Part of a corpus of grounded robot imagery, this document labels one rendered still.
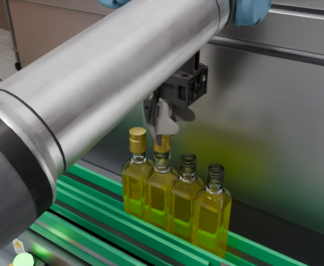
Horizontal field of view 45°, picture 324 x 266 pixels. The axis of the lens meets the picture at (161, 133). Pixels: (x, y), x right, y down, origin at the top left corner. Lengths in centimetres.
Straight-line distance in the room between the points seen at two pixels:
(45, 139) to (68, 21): 79
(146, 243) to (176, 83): 37
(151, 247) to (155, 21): 59
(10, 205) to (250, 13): 31
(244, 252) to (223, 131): 25
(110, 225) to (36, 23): 57
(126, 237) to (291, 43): 52
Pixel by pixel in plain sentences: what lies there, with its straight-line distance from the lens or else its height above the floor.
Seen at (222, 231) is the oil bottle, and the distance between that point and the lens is 78.
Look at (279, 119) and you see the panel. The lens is 75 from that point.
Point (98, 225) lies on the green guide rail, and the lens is 92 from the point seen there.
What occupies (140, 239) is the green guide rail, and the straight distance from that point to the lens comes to 85.
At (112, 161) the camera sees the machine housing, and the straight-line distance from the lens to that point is 111.
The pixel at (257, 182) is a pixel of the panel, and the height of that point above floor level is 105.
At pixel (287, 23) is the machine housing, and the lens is 70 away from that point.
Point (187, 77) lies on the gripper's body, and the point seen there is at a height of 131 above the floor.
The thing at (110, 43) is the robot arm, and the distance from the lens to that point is 30.
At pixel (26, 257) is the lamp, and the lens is 98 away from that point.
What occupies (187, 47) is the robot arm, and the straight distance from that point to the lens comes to 35.
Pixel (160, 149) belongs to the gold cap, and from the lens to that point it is 73.
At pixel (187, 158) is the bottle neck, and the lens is 74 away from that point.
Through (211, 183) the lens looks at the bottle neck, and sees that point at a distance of 71.
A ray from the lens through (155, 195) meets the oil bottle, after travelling 79.
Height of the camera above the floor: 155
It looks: 31 degrees down
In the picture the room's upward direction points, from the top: straight up
